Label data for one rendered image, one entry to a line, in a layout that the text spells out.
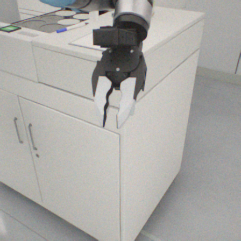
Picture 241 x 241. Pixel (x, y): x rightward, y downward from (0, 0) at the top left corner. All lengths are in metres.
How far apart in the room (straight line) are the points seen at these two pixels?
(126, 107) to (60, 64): 0.45
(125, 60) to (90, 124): 0.45
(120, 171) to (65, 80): 0.35
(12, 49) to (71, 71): 0.26
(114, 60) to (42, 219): 1.21
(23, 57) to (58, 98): 0.18
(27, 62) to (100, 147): 0.37
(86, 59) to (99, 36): 0.37
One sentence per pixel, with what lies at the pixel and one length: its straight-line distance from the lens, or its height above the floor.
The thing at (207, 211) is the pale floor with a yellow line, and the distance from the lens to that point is 1.65.
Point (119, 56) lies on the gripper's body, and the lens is 0.52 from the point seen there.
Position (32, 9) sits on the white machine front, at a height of 0.85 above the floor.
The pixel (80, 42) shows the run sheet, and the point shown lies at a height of 0.97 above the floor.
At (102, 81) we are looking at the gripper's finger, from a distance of 0.51.
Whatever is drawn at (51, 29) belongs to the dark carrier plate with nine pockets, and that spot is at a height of 0.90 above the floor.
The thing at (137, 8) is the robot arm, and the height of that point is 1.13.
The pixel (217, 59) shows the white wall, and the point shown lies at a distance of 2.95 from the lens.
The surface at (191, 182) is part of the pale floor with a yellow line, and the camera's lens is 1.77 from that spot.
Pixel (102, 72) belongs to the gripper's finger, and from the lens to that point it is 0.51.
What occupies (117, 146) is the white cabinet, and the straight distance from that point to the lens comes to 0.90.
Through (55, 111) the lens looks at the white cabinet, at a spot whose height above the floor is 0.72.
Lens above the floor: 1.25
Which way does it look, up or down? 34 degrees down
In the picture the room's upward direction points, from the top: straight up
